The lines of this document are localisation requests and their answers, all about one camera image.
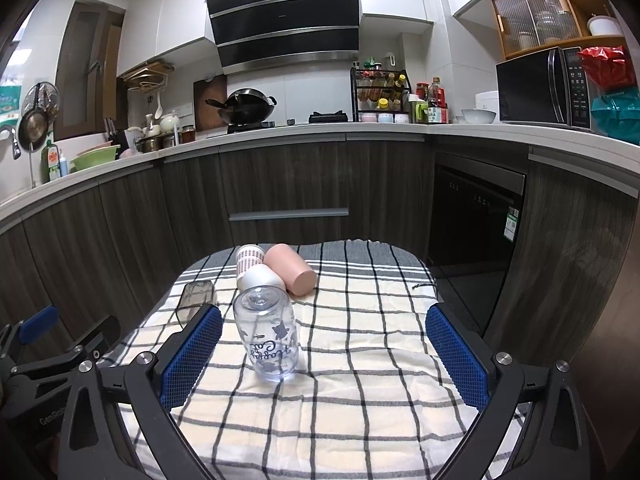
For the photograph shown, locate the black wok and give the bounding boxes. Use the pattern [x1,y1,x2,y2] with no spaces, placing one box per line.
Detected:
[205,88,277,126]

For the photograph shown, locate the black gas hob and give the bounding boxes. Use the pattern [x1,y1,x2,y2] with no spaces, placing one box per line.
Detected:
[227,110,351,135]

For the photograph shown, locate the teal plastic bag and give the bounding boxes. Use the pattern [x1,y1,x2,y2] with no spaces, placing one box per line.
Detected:
[591,87,640,148]

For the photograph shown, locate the checked white table cloth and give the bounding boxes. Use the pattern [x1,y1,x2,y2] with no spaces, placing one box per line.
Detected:
[107,240,531,480]

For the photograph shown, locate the chrome faucet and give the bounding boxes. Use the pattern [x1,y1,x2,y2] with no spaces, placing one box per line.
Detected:
[0,127,23,161]

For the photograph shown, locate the green plastic basin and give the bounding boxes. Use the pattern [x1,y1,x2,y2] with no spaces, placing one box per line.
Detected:
[70,144,122,173]

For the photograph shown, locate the black spice rack with bottles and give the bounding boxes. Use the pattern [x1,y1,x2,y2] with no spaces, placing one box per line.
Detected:
[350,57,412,123]

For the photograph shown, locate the brown cutting board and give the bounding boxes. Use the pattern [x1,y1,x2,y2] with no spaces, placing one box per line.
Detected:
[193,74,228,132]

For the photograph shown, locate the green dish soap bottle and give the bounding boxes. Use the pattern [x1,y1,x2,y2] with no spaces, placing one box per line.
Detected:
[41,139,61,183]

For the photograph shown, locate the brown framed window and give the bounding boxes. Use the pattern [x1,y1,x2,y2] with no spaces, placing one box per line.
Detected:
[52,0,126,142]

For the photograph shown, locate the white wall cabinets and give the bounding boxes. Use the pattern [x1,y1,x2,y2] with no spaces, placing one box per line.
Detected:
[117,0,491,76]

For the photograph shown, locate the red plastic bag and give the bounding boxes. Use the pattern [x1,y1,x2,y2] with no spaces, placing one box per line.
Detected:
[577,46,628,92]

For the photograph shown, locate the white rice cooker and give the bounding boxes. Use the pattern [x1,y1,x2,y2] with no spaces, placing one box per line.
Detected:
[472,91,501,113]

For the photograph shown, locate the wall rack with wooden boards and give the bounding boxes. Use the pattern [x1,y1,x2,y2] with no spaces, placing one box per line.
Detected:
[122,60,176,93]

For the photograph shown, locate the black microwave oven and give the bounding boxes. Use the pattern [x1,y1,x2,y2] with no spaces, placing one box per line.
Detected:
[496,46,598,131]

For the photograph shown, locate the grey transparent cup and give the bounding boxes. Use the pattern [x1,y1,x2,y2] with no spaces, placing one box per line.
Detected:
[178,281,217,325]

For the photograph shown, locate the dark sauce bottle red label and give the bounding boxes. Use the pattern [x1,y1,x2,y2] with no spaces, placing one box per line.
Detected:
[427,77,449,125]

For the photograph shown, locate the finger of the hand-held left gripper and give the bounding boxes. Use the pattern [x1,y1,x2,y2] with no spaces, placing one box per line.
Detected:
[10,315,122,386]
[0,305,60,362]

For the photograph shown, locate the plain white cup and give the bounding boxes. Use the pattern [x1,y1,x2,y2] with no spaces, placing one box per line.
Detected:
[237,266,287,295]

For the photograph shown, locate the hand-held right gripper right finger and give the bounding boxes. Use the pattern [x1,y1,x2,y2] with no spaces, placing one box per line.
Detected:
[425,303,593,480]

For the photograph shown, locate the dark wood base cabinets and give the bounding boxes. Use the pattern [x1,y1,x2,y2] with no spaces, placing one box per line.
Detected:
[0,135,640,401]

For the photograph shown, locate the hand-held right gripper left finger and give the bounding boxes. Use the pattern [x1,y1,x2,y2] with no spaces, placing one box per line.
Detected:
[57,304,223,480]

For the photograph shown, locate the pink cup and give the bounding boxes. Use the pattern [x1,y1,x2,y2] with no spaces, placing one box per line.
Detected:
[263,243,317,297]

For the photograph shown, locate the black range hood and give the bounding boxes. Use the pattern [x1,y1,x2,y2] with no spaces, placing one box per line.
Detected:
[206,0,362,75]

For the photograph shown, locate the clear printed plastic cup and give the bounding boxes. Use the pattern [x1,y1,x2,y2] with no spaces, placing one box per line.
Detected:
[232,285,300,381]

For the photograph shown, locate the black built-in dishwasher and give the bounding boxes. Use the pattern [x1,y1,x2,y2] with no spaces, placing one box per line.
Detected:
[427,162,527,333]

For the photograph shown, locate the hanging frying pan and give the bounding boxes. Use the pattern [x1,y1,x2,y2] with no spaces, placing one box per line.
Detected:
[17,82,53,153]

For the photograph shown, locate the white lidded pot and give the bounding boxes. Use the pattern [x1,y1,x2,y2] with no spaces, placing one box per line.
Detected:
[587,14,623,37]

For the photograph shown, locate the white patterned cup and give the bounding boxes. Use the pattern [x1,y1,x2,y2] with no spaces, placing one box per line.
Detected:
[235,244,266,281]

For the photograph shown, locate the wooden cabinet with ribbed glass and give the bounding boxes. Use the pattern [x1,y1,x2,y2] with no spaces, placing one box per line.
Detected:
[490,0,628,61]

